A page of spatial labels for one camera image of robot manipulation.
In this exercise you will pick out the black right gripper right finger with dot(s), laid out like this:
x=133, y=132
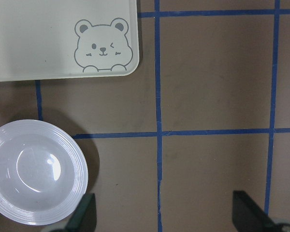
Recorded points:
x=247, y=216

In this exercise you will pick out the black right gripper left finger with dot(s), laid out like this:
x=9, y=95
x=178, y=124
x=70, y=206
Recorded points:
x=84, y=218

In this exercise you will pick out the white round plate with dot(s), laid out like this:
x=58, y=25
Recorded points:
x=43, y=172

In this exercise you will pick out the cream tray with bear print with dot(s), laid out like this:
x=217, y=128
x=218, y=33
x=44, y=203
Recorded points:
x=54, y=39

